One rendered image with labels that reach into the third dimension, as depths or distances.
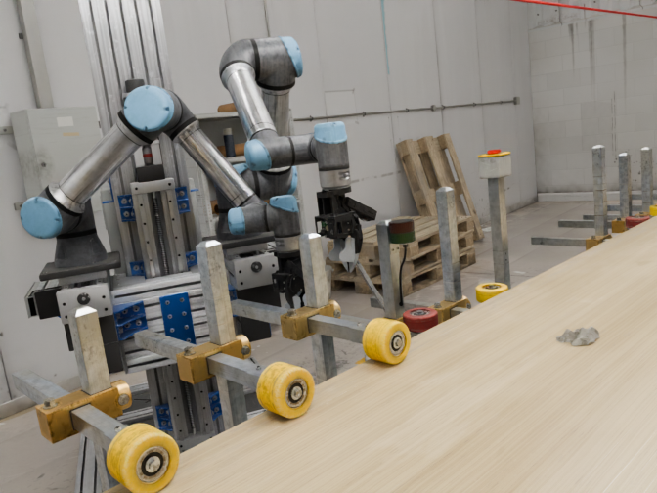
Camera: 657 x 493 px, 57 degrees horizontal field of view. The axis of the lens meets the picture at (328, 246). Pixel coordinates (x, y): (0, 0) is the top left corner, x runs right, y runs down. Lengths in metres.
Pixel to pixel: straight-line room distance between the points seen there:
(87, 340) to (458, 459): 0.59
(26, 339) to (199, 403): 1.87
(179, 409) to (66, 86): 2.37
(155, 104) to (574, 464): 1.28
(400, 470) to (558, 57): 8.68
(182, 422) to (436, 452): 1.47
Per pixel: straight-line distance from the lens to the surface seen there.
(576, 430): 0.93
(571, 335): 1.24
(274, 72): 1.80
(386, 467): 0.85
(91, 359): 1.05
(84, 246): 1.94
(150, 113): 1.67
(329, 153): 1.42
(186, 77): 4.50
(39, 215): 1.80
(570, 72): 9.26
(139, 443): 0.85
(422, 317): 1.39
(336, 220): 1.42
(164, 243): 2.09
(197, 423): 2.27
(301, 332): 1.28
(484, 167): 1.86
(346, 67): 5.79
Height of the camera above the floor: 1.33
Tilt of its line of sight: 10 degrees down
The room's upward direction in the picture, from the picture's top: 7 degrees counter-clockwise
